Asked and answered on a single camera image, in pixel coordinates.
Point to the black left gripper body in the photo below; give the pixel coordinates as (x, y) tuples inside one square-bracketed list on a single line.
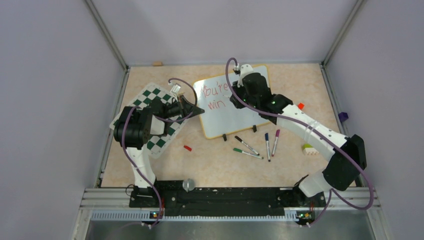
[(179, 107)]

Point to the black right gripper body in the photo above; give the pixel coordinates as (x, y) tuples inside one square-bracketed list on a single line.
[(241, 92)]

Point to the yellow framed whiteboard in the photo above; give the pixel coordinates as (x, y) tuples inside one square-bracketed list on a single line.
[(221, 117)]

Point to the red marker cap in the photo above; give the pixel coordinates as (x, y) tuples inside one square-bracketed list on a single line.
[(187, 148)]

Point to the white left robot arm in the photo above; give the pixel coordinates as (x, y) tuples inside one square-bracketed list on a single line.
[(135, 126)]

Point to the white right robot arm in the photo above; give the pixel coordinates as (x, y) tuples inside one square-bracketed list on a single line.
[(345, 155)]

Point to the blue whiteboard marker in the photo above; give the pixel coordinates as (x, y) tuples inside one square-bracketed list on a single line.
[(267, 142)]

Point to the purple whiteboard marker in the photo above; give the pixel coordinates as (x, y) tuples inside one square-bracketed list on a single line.
[(277, 133)]

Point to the black whiteboard marker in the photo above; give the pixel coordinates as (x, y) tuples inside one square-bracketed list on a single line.
[(247, 145)]

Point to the green whiteboard marker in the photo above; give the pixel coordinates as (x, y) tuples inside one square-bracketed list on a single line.
[(247, 153)]

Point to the green white chessboard mat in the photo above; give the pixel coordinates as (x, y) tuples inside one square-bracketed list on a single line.
[(156, 145)]

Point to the small wooden block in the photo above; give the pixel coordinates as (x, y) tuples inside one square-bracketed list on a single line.
[(157, 64)]

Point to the grey round knob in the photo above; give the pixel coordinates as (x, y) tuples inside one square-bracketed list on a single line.
[(188, 185)]

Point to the green white toy brick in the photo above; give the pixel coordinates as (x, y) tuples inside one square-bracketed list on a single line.
[(308, 149)]

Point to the purple block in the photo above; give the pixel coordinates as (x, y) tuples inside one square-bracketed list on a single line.
[(343, 116)]

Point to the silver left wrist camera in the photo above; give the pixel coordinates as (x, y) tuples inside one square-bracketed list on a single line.
[(175, 89)]

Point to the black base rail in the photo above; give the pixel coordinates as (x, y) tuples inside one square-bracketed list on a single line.
[(221, 201)]

